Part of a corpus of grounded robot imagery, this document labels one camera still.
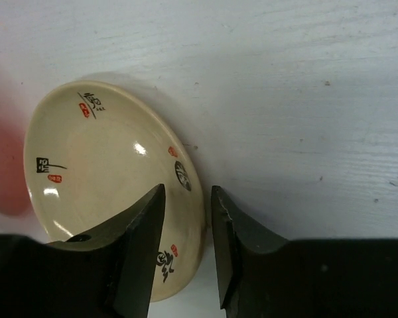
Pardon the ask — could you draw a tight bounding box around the beige floral round plate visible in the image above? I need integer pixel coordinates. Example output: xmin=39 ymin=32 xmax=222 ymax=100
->
xmin=24 ymin=81 xmax=206 ymax=301

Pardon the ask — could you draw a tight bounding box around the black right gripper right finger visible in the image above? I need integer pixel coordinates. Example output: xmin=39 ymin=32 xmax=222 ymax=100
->
xmin=211 ymin=186 xmax=398 ymax=317

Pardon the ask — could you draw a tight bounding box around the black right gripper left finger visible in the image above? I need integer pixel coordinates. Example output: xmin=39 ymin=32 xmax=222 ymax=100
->
xmin=0 ymin=184 xmax=166 ymax=317

